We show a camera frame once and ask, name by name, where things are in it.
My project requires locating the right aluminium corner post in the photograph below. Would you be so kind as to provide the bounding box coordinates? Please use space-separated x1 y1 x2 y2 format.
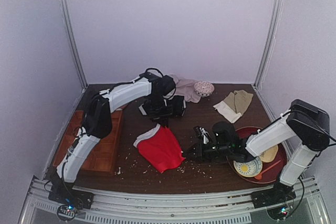
254 0 284 89

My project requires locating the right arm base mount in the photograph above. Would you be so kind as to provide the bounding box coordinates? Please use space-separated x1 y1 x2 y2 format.
251 187 296 209

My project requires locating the beige white underwear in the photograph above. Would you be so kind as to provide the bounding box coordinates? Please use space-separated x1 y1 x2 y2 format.
213 90 254 123

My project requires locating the circuit board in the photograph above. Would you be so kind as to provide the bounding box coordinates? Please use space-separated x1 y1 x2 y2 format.
267 205 293 221
56 205 79 221

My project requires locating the wooden compartment tray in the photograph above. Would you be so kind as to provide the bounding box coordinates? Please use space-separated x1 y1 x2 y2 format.
52 110 124 177

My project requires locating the mauve white underwear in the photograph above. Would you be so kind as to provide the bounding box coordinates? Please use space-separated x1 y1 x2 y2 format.
169 74 201 103

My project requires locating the red dotted white bowl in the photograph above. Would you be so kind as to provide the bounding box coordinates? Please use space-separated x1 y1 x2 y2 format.
194 81 215 97

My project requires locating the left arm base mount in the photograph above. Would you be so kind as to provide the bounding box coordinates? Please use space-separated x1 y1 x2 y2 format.
48 179 94 209

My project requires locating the right circuit board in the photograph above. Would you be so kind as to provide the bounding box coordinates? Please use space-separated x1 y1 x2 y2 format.
267 205 293 221

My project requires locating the front aluminium rail frame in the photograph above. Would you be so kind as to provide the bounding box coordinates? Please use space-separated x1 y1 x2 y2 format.
17 175 331 224

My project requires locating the red white underwear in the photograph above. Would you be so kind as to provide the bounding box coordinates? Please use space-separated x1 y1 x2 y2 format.
133 124 185 173

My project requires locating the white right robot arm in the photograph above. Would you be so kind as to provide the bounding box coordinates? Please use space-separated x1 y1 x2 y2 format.
182 99 333 192

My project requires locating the round red tray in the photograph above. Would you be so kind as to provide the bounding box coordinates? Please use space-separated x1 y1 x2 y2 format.
229 126 287 184

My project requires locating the orange plastic spoon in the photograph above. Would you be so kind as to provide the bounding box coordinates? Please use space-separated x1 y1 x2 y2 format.
254 160 281 180

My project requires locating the blue yellow patterned bowl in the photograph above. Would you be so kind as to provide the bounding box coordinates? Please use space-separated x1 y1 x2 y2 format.
233 157 263 178

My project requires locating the left aluminium corner post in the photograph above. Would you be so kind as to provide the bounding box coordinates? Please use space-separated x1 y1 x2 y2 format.
59 0 88 89

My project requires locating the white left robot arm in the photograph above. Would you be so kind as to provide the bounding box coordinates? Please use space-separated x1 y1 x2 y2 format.
50 68 186 184

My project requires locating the yellow square panda plate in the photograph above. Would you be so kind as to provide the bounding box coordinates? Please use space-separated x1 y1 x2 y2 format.
259 145 278 163

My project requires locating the aluminium corner post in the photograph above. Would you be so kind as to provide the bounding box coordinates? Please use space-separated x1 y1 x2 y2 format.
59 0 88 89
254 0 284 89

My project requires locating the left circuit board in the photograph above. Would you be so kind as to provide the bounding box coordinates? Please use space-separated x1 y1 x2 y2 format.
56 205 79 221

